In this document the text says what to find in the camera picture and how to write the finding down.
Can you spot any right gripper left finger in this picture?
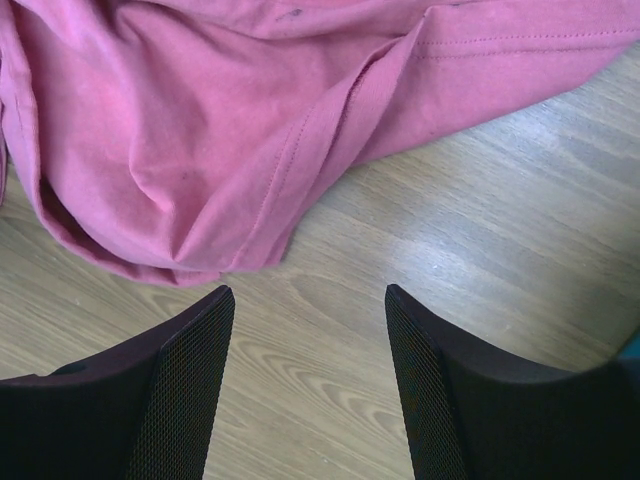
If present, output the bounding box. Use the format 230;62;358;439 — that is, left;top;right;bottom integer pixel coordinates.
1;286;235;479

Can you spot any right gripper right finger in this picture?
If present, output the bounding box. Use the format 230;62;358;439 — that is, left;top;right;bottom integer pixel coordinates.
385;284;639;479

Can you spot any salmon pink t shirt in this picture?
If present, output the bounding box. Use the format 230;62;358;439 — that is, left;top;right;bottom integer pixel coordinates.
1;1;639;286

